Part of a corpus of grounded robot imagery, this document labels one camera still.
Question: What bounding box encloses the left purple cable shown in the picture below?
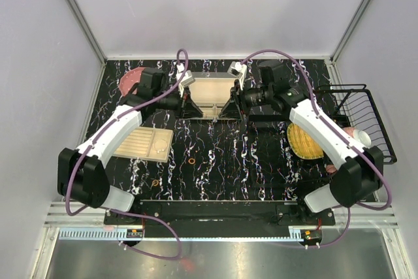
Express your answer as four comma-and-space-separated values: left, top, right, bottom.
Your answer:
64, 48, 183, 262

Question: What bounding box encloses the pink patterned cup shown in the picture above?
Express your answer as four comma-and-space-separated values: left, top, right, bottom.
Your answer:
325, 165, 338, 175

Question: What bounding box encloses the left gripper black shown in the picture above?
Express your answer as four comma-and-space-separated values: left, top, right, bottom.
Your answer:
153, 84, 203, 121

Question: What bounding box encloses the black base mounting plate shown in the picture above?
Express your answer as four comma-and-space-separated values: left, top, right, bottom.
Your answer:
103, 199, 336, 239

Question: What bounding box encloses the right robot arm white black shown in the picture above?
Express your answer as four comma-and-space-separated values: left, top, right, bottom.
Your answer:
219, 60, 383, 225

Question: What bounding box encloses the pink dotted plate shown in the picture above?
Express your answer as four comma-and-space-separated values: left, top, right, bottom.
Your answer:
118, 67, 145, 97

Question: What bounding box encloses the pink floral ceramic bowl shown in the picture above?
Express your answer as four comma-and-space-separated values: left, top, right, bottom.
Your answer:
344, 127, 372, 148

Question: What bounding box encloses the beige jewelry box with drawers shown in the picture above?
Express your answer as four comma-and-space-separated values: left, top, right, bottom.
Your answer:
189, 72, 244, 120

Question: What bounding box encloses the beige jewelry tray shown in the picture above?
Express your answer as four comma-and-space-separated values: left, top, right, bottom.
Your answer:
112, 127, 174, 163

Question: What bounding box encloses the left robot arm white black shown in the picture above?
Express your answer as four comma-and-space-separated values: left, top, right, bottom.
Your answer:
57, 63, 202, 224

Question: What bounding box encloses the yellow woven bamboo plate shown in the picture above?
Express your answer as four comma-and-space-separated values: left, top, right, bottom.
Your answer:
287, 123, 324, 160

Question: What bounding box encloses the black wire dish rack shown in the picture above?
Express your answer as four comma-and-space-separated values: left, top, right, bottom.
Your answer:
247, 84, 397, 189

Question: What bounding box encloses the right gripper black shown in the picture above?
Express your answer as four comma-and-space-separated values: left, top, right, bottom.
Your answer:
218, 79, 273, 121

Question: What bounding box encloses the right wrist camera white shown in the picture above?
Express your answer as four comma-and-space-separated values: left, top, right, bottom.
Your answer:
227, 61, 248, 90

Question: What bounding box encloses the silver bracelet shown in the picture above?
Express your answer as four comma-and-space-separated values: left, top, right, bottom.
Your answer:
152, 139, 168, 154

